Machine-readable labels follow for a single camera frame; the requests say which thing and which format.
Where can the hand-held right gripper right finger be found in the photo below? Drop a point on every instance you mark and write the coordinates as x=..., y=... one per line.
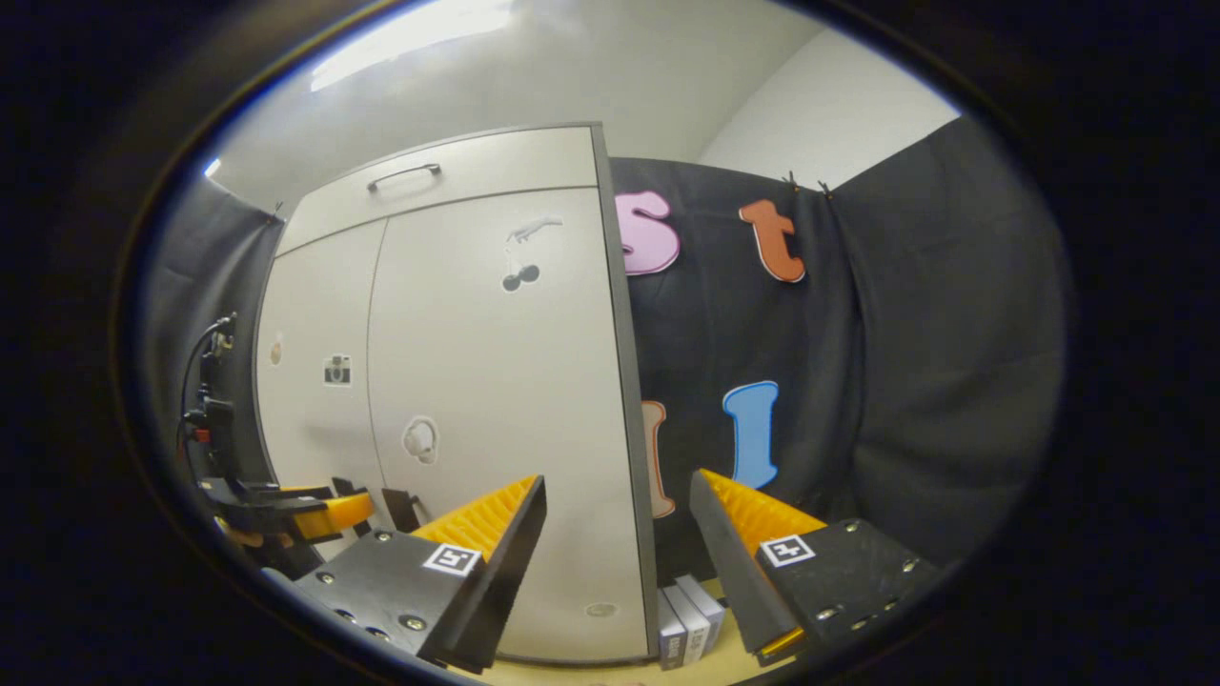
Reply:
x=729, y=572

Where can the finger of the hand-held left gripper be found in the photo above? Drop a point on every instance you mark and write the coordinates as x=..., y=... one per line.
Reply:
x=253, y=540
x=276, y=505

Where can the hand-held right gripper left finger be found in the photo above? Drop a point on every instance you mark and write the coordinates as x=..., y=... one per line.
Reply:
x=510, y=572

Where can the white shoe cabinet door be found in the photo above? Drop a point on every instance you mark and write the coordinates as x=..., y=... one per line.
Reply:
x=315, y=314
x=496, y=381

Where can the white and grey shoe cabinet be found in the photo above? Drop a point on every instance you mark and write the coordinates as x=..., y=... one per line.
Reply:
x=632, y=400

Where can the white cabinet drawer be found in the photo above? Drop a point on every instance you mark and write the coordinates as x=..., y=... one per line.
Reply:
x=496, y=162

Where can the small dark carton box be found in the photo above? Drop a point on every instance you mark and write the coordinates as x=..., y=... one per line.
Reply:
x=694, y=619
x=710, y=600
x=672, y=638

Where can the small ceiling light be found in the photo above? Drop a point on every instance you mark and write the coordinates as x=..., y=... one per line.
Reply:
x=211, y=168

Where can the black backdrop cloth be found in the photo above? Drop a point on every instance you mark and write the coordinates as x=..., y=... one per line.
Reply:
x=905, y=333

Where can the ceiling light panel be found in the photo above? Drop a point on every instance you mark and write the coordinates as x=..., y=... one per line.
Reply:
x=410, y=43

